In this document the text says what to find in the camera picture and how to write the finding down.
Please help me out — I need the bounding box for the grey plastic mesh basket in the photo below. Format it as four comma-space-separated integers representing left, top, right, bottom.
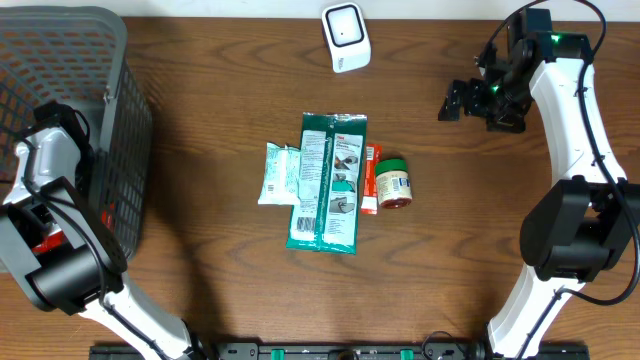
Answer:
0, 5, 154, 274

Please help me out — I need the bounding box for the red stick sachet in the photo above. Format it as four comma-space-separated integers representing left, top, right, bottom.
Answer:
361, 144, 381, 215

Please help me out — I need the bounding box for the white barcode scanner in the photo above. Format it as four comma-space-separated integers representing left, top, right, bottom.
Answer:
321, 2, 372, 73

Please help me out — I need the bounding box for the right black cable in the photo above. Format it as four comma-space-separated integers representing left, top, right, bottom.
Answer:
474, 0, 640, 360

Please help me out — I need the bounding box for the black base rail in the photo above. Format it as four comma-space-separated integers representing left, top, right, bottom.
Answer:
88, 341, 591, 360

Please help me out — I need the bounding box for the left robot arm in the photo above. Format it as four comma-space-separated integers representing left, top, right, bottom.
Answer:
1, 101, 209, 359

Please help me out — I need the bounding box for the green lid seasoning jar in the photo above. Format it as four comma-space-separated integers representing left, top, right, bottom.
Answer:
375, 158, 413, 209

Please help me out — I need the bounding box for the left black cable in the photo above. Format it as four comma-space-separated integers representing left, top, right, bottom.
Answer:
14, 107, 166, 360

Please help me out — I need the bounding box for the red snack packet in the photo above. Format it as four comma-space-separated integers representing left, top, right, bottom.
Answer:
26, 204, 116, 255

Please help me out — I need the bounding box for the light green wipes pack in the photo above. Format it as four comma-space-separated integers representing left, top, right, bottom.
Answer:
258, 143, 301, 205

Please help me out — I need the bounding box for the black cable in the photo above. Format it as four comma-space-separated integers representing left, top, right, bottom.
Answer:
14, 107, 166, 360
474, 0, 640, 360

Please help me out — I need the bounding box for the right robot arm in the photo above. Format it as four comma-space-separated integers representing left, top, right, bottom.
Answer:
438, 28, 639, 359

